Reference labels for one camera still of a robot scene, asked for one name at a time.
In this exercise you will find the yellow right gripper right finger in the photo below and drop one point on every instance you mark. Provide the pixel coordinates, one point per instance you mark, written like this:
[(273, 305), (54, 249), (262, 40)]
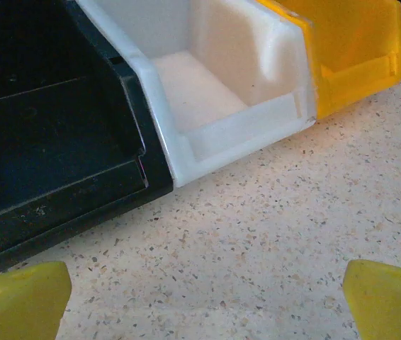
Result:
[(392, 304)]

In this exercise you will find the black plastic bin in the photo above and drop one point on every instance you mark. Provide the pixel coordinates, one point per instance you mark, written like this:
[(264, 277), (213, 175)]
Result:
[(44, 124)]

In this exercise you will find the white plastic bin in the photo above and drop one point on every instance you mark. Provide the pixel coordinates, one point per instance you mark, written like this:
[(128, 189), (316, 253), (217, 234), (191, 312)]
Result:
[(204, 88)]

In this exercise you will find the yellow plastic bin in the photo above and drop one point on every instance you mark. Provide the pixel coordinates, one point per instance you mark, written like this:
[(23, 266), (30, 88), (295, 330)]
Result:
[(345, 35)]

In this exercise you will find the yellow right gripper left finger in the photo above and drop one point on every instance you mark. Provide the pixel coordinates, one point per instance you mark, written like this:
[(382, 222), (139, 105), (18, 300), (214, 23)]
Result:
[(16, 304)]

